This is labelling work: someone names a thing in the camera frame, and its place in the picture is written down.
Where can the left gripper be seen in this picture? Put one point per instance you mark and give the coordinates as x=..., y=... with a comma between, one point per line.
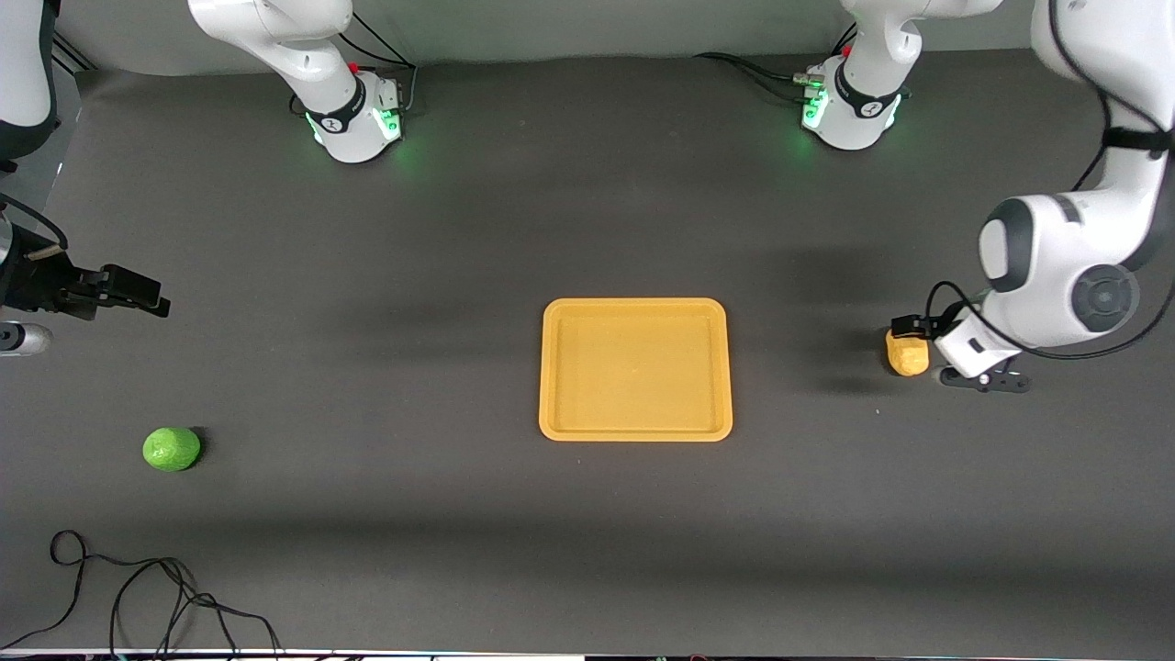
x=911, y=325

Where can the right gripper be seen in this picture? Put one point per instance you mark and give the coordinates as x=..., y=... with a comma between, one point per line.
x=37, y=284

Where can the yellow-brown potato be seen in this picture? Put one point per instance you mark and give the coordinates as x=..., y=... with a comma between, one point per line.
x=908, y=354

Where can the green apple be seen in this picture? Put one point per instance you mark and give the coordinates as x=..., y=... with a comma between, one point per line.
x=171, y=449

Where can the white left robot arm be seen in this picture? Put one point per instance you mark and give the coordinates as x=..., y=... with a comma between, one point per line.
x=1056, y=266

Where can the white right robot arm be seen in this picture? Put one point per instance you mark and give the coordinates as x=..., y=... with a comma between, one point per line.
x=317, y=55

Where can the yellow plastic tray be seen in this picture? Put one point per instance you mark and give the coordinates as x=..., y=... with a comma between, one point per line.
x=635, y=369

